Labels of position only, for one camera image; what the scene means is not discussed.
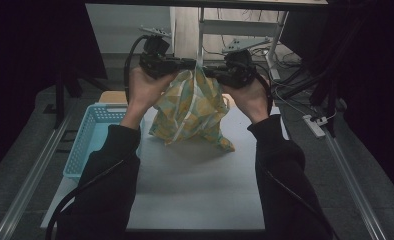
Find person's right hand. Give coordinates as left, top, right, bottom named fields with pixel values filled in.
left=220, top=77, right=272, bottom=125

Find light blue plastic basket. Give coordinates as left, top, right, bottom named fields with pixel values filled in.
left=62, top=103, right=144, bottom=183

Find white metal desk frame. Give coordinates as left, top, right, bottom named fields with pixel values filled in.
left=194, top=6, right=291, bottom=81

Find person's left hand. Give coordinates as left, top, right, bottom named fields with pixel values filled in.
left=127, top=64, right=179, bottom=116

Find white cabinet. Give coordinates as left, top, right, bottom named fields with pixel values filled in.
left=85, top=3, right=177, bottom=56

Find white floor cable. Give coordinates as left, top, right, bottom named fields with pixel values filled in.
left=268, top=64, right=338, bottom=122

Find aluminium floor rail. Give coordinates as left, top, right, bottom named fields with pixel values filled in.
left=324, top=132, right=388, bottom=240
left=0, top=108, right=73, bottom=240

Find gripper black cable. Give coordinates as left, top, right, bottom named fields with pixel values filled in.
left=254, top=70, right=341, bottom=240
left=44, top=34, right=150, bottom=240

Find black floor cables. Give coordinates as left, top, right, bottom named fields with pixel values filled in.
left=203, top=9, right=303, bottom=64

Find black metal stand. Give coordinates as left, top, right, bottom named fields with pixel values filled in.
left=278, top=56, right=348, bottom=138
left=53, top=64, right=110, bottom=130

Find white table mat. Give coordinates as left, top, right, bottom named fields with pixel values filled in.
left=40, top=105, right=290, bottom=232

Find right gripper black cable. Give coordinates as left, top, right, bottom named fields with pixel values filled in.
left=254, top=70, right=341, bottom=240

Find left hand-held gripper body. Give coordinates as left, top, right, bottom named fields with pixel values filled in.
left=138, top=25, right=183, bottom=80

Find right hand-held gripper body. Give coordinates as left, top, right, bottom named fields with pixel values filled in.
left=214, top=36, right=273, bottom=90

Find green orange floral tote bag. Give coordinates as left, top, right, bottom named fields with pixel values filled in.
left=148, top=64, right=237, bottom=154

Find white power strip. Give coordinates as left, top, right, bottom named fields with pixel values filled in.
left=302, top=114, right=328, bottom=139

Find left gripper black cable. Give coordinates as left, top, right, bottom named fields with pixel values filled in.
left=44, top=34, right=150, bottom=240

